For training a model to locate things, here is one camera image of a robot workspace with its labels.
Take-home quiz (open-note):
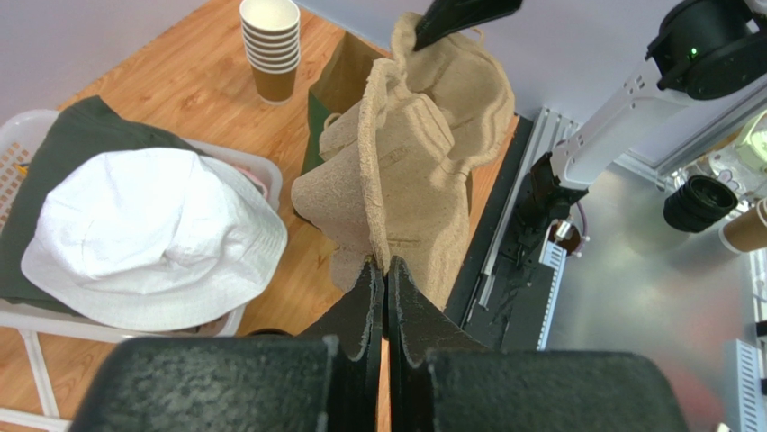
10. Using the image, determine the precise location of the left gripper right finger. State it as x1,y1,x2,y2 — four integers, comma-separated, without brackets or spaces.
388,256,687,431

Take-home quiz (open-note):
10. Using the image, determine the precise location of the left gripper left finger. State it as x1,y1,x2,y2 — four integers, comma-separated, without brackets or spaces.
71,259,384,431

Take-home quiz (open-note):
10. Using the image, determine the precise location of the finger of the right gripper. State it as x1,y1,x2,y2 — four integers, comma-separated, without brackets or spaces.
413,0,523,51

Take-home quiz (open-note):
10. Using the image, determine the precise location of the green paper bag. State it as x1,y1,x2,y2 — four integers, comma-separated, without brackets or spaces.
301,31,384,175

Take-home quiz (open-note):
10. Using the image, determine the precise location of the single beige cup carrier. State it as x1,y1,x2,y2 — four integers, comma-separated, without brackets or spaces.
291,12,515,309

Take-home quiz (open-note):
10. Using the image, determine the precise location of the black cup lid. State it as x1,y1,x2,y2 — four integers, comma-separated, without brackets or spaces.
247,328,293,338

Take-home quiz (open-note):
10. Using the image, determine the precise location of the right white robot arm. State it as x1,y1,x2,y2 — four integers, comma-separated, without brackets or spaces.
508,1,766,235

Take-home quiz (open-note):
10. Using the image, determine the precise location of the stack of paper cups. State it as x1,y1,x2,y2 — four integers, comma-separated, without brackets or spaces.
239,0,301,105

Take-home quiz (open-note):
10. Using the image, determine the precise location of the pink cloth in basket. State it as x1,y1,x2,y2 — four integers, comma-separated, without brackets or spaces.
235,166,269,199

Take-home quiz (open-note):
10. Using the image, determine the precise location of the white bucket hat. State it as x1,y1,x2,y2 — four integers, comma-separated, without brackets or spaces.
20,148,287,332

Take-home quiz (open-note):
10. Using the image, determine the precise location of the white plastic basket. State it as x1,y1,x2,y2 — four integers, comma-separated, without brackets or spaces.
1,109,284,431

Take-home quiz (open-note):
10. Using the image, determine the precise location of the olive green cloth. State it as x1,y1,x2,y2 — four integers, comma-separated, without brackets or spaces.
1,96,215,325

